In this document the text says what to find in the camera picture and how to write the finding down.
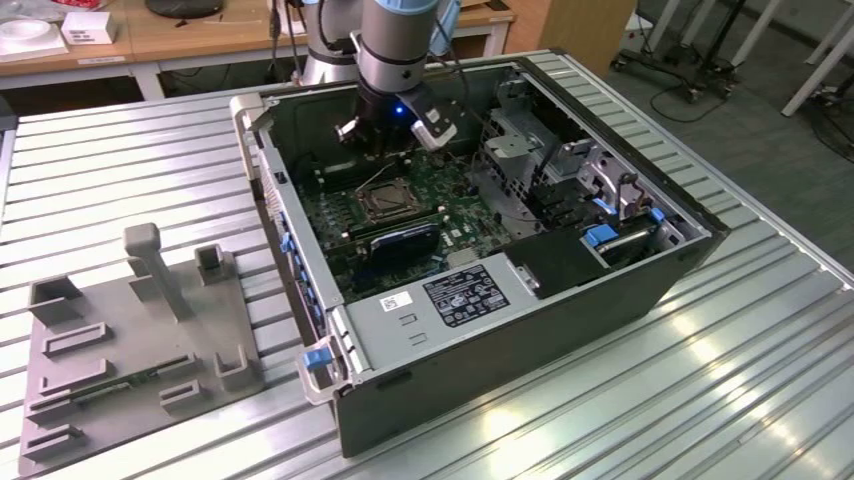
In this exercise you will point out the wooden desk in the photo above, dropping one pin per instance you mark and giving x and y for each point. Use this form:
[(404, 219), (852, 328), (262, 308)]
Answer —
[(201, 35)]

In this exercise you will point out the metal locking lever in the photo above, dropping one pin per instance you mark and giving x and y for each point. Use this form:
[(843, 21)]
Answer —
[(374, 177)]

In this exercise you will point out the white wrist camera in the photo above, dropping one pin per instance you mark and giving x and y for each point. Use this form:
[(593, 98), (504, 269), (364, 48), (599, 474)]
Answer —
[(434, 127)]

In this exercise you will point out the black rolling stand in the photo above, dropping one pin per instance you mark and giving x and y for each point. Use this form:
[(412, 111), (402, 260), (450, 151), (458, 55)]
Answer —
[(727, 30)]

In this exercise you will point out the white bowl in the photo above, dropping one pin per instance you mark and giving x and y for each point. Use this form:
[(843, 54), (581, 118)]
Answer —
[(27, 35)]

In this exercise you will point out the green motherboard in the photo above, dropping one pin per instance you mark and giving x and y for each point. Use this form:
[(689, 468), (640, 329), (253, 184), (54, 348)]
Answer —
[(468, 225)]

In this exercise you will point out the black expansion card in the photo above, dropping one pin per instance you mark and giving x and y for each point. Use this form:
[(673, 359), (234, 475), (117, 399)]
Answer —
[(401, 247)]

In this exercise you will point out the white table leg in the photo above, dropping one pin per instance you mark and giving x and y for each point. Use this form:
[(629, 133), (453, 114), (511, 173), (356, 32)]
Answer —
[(820, 75)]

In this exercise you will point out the silver power supply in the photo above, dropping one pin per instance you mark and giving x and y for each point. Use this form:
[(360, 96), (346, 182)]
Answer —
[(394, 340)]

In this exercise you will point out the open PC case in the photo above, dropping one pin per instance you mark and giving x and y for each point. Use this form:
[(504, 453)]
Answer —
[(501, 370)]

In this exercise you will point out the green RAM stick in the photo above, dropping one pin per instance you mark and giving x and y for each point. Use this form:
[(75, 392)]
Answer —
[(144, 377)]

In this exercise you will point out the black plastic shroud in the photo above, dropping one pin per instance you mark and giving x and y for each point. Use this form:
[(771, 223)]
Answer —
[(548, 265)]

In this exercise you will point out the black round object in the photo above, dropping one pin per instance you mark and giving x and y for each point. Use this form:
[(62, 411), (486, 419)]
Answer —
[(184, 7)]

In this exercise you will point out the grey metal drive cage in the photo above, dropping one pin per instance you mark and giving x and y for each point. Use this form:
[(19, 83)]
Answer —
[(508, 150)]

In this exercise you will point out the white cardboard box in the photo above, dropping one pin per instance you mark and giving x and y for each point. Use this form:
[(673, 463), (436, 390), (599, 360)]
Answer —
[(90, 27)]

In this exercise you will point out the blue case latch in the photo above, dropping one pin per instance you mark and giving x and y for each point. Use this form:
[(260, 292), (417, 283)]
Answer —
[(317, 361)]

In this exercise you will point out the wooden cabinet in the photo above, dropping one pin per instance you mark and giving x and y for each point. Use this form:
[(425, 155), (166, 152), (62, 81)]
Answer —
[(588, 30)]

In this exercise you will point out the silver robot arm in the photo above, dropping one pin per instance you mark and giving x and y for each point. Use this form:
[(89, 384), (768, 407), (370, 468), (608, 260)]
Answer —
[(394, 55)]

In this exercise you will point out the red packet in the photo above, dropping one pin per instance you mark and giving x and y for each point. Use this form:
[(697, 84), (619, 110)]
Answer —
[(81, 4)]

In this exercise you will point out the grey parts rack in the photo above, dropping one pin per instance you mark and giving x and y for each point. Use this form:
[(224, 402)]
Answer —
[(134, 325)]

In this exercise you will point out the CPU socket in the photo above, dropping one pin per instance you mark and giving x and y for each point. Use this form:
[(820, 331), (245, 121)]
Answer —
[(382, 218)]

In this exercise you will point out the silver CPU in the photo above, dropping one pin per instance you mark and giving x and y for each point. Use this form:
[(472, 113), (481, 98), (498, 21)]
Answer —
[(390, 197)]

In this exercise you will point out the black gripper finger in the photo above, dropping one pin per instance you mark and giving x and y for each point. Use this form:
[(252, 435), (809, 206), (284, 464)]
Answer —
[(349, 132)]

